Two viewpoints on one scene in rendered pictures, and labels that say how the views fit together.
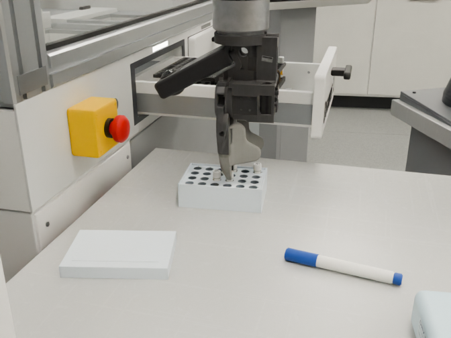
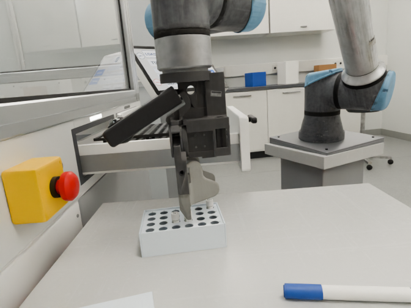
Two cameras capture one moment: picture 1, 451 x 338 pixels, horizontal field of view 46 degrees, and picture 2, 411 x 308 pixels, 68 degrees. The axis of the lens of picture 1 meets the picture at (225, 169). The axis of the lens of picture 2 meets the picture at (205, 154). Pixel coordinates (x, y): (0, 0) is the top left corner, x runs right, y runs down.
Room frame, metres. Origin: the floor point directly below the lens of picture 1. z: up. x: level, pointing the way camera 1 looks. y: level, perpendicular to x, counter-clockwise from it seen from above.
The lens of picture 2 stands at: (0.30, 0.07, 1.00)
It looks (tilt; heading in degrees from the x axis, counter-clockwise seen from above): 13 degrees down; 345
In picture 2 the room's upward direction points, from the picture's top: 4 degrees counter-clockwise
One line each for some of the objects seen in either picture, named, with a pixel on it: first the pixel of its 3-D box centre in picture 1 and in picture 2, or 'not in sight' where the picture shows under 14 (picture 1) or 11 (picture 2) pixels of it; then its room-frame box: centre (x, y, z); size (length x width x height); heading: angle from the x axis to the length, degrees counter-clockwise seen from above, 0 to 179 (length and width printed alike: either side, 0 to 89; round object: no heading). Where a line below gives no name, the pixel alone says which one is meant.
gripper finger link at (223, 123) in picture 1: (224, 122); (180, 162); (0.70, 0.00, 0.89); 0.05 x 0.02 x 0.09; 171
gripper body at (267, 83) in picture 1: (245, 76); (194, 115); (0.72, -0.03, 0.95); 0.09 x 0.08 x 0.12; 81
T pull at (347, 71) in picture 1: (341, 72); (246, 119); (0.97, -0.21, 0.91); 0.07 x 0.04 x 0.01; 165
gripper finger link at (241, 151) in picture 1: (240, 153); (199, 190); (0.70, -0.02, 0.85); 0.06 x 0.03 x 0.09; 81
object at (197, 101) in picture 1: (218, 86); (150, 143); (1.03, 0.01, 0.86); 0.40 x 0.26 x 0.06; 75
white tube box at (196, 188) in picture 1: (224, 186); (182, 227); (0.73, 0.00, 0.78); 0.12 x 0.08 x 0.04; 81
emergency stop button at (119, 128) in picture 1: (117, 128); (65, 186); (0.73, 0.16, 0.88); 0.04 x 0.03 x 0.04; 165
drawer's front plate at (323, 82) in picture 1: (325, 88); (236, 133); (0.98, -0.19, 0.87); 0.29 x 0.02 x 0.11; 165
